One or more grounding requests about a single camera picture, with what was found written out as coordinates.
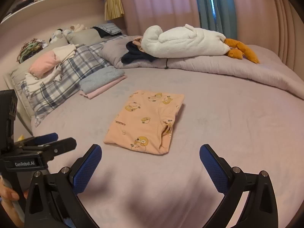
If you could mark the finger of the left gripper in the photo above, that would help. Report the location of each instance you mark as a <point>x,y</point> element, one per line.
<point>36,141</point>
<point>50,150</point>

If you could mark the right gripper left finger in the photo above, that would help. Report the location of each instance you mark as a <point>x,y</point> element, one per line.
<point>52,199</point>

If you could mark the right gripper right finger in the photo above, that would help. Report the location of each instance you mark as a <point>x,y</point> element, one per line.
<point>260,209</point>

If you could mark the orange cartoon print pajama pants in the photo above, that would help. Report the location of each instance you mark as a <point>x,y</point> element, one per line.
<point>145,123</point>

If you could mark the person's left hand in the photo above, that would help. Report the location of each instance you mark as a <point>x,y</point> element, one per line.
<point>8,195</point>

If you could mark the folded pink garment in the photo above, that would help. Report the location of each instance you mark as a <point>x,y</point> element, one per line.
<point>102,89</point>

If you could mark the plaid pillow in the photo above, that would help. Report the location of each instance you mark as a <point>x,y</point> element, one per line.
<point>51,94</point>

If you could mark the pink crumpled garment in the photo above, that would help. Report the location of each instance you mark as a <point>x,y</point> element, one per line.
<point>44,64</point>

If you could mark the folded grey garment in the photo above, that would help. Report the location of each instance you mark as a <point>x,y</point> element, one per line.
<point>100,78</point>

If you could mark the patterned fabric bundle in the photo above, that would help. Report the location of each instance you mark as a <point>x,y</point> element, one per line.
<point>31,48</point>

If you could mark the small panda plush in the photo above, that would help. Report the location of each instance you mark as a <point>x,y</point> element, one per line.
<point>56,35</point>

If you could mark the grey pillow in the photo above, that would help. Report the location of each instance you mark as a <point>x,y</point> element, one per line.
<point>87,37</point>

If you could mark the dark navy garment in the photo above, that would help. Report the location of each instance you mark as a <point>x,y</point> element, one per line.
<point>135,54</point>

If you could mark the striped blue pillow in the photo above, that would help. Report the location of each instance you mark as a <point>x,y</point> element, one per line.
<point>108,29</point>

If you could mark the mauve rolled duvet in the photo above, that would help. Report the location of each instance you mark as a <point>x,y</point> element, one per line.
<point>270,71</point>

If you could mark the straw tassel hanging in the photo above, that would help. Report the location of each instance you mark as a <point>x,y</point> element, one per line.
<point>113,9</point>

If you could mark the white goose plush toy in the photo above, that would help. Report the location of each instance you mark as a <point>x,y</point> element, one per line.
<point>188,41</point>

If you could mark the pink curtain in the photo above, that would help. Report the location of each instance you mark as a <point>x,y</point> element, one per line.
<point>141,14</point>

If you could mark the blue curtain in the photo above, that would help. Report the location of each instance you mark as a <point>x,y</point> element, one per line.
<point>218,15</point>

